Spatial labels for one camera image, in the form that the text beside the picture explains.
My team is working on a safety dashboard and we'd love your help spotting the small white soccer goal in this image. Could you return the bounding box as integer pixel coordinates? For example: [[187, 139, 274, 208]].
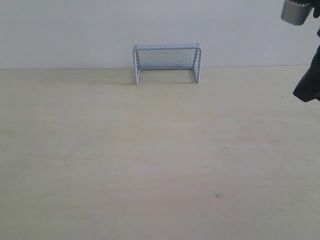
[[132, 43, 202, 84]]

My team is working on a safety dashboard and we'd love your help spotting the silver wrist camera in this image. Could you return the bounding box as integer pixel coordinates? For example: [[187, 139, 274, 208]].
[[280, 0, 313, 26]]

